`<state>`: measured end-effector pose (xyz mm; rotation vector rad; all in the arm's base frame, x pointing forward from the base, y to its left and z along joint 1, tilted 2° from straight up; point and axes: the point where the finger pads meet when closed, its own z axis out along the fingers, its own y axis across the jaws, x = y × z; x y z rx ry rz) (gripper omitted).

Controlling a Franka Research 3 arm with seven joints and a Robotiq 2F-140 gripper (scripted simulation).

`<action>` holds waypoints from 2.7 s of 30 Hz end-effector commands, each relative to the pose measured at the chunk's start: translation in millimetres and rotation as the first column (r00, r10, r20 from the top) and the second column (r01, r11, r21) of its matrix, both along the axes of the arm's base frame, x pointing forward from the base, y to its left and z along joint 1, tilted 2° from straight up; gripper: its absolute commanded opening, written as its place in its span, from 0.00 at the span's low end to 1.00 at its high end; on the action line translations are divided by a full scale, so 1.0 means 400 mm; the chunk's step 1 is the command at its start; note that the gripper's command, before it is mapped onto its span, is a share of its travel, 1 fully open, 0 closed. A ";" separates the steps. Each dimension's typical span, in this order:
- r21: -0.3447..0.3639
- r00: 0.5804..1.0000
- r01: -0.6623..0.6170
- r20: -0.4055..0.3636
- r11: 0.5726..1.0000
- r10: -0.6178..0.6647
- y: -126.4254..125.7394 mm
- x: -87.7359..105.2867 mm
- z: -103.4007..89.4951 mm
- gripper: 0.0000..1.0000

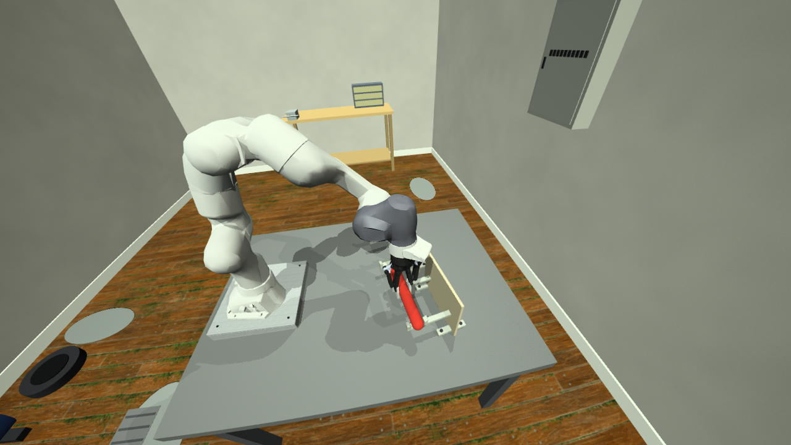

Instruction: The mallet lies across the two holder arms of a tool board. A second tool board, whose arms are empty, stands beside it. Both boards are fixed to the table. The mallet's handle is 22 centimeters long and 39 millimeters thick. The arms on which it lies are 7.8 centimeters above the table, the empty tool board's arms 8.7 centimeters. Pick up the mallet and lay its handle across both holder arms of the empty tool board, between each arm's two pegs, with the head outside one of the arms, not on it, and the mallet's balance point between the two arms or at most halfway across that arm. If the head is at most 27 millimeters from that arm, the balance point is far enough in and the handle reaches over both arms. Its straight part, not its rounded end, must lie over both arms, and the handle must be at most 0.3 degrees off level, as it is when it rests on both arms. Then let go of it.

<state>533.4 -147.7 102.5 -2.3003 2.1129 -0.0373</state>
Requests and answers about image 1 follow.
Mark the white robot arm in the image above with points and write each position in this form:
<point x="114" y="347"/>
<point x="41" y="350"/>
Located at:
<point x="222" y="147"/>

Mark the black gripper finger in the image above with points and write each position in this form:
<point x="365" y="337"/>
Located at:
<point x="414" y="276"/>
<point x="393" y="283"/>

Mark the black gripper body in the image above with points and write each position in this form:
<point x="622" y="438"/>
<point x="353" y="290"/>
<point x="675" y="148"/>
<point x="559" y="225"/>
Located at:
<point x="403" y="262"/>

